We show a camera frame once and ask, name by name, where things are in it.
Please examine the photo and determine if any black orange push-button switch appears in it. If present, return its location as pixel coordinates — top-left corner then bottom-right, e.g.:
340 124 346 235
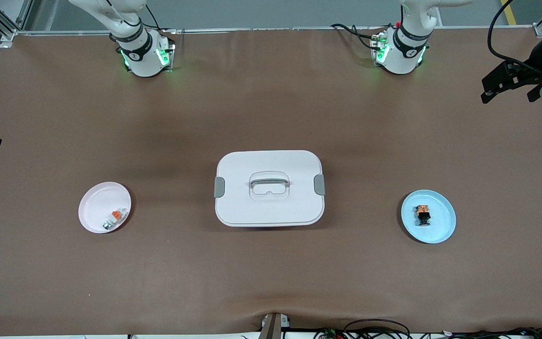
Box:
414 204 432 227

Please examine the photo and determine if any black looped cable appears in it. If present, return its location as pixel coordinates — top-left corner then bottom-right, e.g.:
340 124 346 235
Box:
343 319 412 339

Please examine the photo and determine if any black cable bundle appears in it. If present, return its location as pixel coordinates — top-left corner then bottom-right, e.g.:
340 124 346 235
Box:
440 327 542 339

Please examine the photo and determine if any light blue round plate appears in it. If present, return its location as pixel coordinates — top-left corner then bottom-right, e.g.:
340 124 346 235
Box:
401 189 457 244

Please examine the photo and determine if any black base power cable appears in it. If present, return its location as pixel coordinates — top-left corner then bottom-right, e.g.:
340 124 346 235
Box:
331 24 376 50

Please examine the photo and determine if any white lidded storage box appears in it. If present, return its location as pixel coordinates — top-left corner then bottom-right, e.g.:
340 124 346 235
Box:
214 150 326 228

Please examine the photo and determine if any white orange green-button switch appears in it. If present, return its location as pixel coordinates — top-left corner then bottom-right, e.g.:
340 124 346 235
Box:
103 210 124 231

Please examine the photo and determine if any metal table edge bracket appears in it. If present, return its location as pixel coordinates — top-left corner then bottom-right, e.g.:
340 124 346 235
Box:
259 312 291 339

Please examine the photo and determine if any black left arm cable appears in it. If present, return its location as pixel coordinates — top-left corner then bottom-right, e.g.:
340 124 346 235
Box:
487 0 535 69

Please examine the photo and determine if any aluminium table edge rail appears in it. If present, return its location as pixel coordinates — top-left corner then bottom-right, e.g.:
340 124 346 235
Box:
0 26 542 37

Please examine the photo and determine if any grey box lid handle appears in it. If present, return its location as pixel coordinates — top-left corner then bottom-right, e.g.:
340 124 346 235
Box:
249 177 291 189

